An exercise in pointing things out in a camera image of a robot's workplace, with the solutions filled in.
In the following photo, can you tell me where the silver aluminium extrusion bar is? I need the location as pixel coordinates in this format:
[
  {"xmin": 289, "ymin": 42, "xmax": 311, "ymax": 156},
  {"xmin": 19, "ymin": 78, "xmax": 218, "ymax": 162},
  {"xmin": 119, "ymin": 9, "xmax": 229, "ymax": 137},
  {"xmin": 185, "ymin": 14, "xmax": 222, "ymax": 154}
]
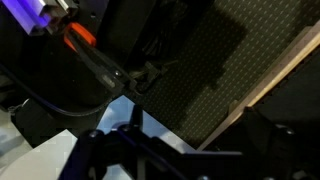
[{"xmin": 1, "ymin": 0, "xmax": 81, "ymax": 36}]

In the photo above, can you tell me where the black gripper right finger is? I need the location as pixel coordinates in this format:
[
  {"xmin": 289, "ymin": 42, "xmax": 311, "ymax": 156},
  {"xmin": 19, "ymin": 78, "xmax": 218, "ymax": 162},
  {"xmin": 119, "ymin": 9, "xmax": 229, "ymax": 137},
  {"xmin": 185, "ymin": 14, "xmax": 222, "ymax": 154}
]
[{"xmin": 240, "ymin": 107, "xmax": 320, "ymax": 180}]

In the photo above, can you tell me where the orange handled black clamp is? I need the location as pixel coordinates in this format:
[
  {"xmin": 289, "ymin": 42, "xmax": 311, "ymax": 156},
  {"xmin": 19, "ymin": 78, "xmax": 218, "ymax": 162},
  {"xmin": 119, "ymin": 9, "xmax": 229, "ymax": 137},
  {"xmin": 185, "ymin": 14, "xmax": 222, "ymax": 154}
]
[{"xmin": 62, "ymin": 21, "xmax": 141, "ymax": 97}]

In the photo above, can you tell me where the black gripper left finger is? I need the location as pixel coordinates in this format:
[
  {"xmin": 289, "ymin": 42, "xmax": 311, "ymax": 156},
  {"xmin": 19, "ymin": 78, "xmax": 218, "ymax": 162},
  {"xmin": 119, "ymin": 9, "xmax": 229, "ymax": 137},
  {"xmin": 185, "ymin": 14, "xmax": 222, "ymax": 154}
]
[{"xmin": 58, "ymin": 103, "xmax": 209, "ymax": 180}]

